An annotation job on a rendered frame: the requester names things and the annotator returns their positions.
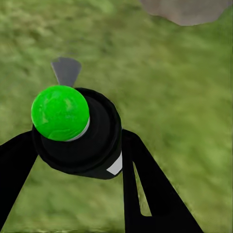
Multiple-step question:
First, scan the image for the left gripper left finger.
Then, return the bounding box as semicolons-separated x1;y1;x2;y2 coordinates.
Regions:
0;131;38;231

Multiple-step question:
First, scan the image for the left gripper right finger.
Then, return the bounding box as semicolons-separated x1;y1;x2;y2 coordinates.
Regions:
121;130;204;233

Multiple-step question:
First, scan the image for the pesticide atomizer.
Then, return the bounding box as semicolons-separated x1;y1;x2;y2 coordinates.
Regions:
31;57;123;180

